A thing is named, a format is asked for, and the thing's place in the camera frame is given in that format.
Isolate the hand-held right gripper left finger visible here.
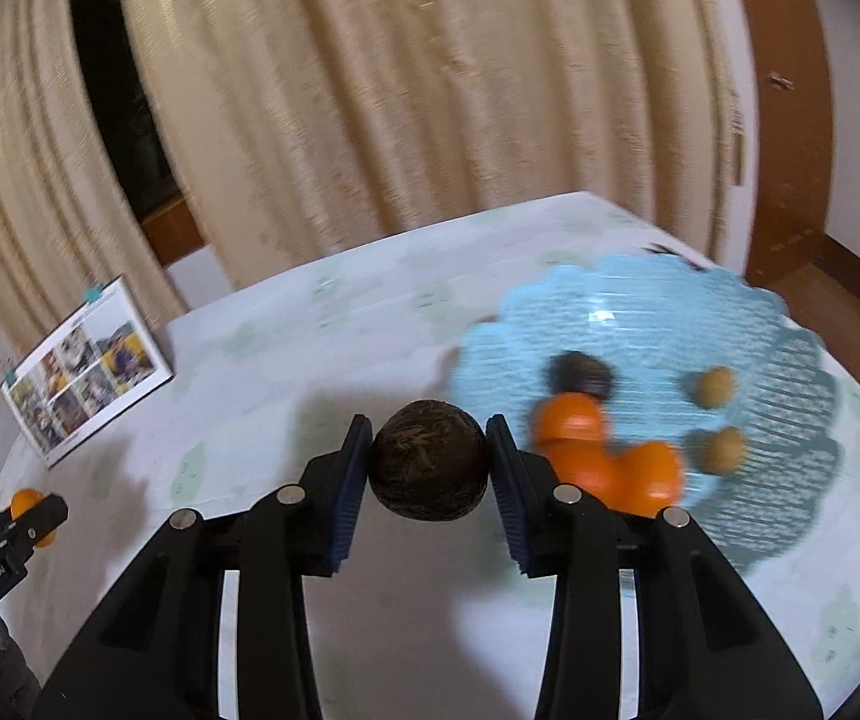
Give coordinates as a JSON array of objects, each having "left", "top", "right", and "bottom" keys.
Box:
[{"left": 32, "top": 414, "right": 374, "bottom": 720}]

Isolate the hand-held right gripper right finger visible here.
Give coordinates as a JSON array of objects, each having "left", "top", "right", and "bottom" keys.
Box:
[{"left": 486, "top": 414, "right": 825, "bottom": 720}]

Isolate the dark brown wrinkled fruit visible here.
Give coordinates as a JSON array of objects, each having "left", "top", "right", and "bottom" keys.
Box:
[
  {"left": 547, "top": 351, "right": 616, "bottom": 400},
  {"left": 367, "top": 399, "right": 491, "bottom": 522}
]

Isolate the large orange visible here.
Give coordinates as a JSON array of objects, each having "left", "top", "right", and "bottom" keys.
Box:
[{"left": 613, "top": 441, "right": 686, "bottom": 518}]

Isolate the yellow-green round fruit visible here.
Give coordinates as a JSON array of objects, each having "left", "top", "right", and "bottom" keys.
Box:
[
  {"left": 700, "top": 427, "right": 747, "bottom": 475},
  {"left": 696, "top": 367, "right": 738, "bottom": 410}
]

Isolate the light blue lattice basket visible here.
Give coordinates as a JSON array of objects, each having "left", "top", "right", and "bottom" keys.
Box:
[{"left": 454, "top": 253, "right": 847, "bottom": 578}]

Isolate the person's left forearm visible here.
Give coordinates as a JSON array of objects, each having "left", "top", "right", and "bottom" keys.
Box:
[{"left": 0, "top": 610, "right": 41, "bottom": 720}]

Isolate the white printed tablecloth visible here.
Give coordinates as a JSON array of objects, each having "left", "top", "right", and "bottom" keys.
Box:
[{"left": 0, "top": 191, "right": 860, "bottom": 720}]

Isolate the photo collage board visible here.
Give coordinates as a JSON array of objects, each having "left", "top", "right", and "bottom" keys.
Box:
[{"left": 0, "top": 274, "right": 176, "bottom": 470}]

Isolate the brown wooden window sill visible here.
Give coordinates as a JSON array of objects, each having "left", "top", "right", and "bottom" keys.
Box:
[{"left": 139, "top": 191, "right": 209, "bottom": 267}]

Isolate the beige textured curtain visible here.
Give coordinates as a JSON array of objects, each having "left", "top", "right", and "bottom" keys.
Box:
[
  {"left": 0, "top": 0, "right": 191, "bottom": 361},
  {"left": 110, "top": 0, "right": 747, "bottom": 293}
]

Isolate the dark window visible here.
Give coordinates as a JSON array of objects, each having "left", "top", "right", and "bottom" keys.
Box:
[{"left": 65, "top": 0, "right": 179, "bottom": 222}]

